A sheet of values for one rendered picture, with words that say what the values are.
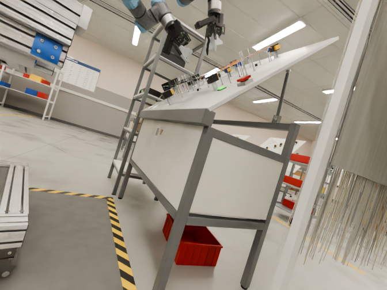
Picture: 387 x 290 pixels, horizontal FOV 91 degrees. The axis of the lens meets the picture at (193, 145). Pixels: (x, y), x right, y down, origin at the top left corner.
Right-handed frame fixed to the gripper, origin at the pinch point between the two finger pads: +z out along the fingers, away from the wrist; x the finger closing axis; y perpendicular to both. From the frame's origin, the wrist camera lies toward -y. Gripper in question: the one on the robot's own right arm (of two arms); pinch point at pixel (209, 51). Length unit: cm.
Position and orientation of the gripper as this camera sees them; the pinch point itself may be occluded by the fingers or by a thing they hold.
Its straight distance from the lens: 119.5
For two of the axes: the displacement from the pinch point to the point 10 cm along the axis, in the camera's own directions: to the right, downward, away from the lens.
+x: -4.2, -1.8, 8.9
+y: 9.1, -0.8, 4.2
